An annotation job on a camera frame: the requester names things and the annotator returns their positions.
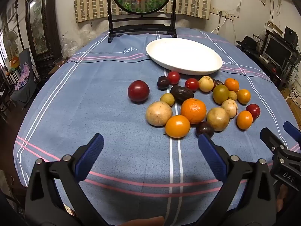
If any white oval plate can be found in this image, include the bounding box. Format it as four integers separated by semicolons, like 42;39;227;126
146;38;223;76

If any clear plastic bag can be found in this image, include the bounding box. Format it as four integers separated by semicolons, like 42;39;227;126
62;34;79;58

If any dark brown water chestnut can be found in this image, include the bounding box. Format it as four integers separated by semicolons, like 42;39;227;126
211;79;224;91
170;85;194;104

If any pale yellow guava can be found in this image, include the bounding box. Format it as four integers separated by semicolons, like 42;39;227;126
199;76;214;92

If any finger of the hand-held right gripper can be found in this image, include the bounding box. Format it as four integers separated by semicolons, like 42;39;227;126
283;121;301;144
260;128;289;155

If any green-brown plum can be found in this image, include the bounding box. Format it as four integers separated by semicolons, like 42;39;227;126
213;84;229;104

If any white bucket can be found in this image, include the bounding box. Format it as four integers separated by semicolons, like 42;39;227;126
288;75;301;102

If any computer monitor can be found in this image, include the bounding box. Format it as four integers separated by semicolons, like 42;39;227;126
262;36;293;67

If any dark blue chair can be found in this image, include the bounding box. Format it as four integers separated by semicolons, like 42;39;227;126
9;48;41;104

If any blue striped tablecloth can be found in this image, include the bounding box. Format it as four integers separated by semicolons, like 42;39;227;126
13;27;301;226

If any brownish tan passion fruit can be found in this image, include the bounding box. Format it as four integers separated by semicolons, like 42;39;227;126
206;107;230;132

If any white standing fan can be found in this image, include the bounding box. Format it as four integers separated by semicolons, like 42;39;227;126
3;29;20;54

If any pale spotted guava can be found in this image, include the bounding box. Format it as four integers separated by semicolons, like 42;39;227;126
221;99;239;118

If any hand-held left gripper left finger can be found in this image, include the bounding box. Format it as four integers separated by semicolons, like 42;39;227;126
24;133;109;226

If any person's right hand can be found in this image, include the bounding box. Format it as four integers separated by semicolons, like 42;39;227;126
276;184;289;213

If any white power strip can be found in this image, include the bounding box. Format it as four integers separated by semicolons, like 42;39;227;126
210;7;234;20

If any large tan passion fruit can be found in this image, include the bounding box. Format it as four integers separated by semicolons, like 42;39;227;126
145;101;173;126

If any large dark red plum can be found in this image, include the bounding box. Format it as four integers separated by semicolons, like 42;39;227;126
128;80;150;103

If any yellow-orange tomato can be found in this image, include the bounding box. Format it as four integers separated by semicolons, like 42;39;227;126
236;89;251;104

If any smooth orange tomato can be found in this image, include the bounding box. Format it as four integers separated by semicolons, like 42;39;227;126
236;110;253;130
165;115;191;138

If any black speaker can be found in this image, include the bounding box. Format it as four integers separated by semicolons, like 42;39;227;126
283;26;299;45

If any purple cloth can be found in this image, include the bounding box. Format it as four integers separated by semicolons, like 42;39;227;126
14;65;31;91

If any large orange mandarin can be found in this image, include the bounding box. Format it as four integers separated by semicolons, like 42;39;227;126
181;98;207;124

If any dark wood framed painting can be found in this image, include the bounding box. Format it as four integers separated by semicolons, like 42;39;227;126
25;0;63;63

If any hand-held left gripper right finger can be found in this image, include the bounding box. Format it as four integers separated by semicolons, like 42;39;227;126
198;133;277;226

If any striped beige curtain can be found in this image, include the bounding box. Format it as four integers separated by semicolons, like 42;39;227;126
73;0;213;23

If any red cherry tomato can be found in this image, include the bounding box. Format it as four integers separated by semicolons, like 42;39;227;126
167;71;180;85
185;78;200;92

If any small dark red plum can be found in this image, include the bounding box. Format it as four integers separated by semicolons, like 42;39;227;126
246;104;261;120

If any black hat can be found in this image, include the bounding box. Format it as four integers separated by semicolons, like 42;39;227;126
236;36;258;50

